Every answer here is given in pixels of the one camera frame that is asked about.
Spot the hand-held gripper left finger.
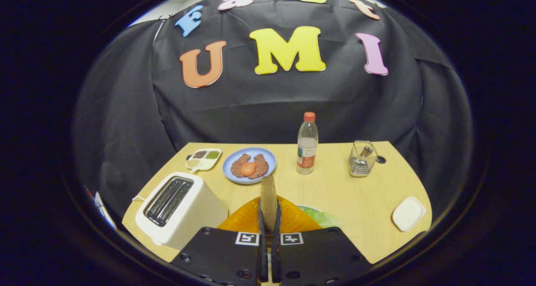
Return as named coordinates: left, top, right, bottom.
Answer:
left=171, top=196, right=268, bottom=286

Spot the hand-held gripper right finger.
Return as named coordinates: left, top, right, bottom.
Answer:
left=271, top=195, right=372, bottom=286

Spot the green lettuce leaf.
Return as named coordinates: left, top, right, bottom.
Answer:
left=299, top=206, right=345, bottom=229

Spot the dark brown bread slice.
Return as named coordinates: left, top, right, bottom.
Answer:
left=260, top=175, right=278, bottom=236

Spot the white toaster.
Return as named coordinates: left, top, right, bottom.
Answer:
left=135, top=172, right=229, bottom=250

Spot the brown meat patty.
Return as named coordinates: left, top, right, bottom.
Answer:
left=251, top=154, right=269, bottom=179
left=230, top=153, right=251, bottom=178

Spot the white divided seasoning tray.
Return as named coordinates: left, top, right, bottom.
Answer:
left=185, top=148, right=222, bottom=172

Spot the white square dish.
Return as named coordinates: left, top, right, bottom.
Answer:
left=392, top=196, right=427, bottom=232

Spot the clear bottle with red cap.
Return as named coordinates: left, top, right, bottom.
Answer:
left=296, top=112, right=319, bottom=175

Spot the blue plate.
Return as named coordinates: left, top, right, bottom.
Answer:
left=222, top=147, right=277, bottom=185

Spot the white printed sheet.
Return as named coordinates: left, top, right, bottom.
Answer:
left=93, top=191, right=117, bottom=230

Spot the metal wire holder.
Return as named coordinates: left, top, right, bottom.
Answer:
left=348, top=140, right=379, bottom=178

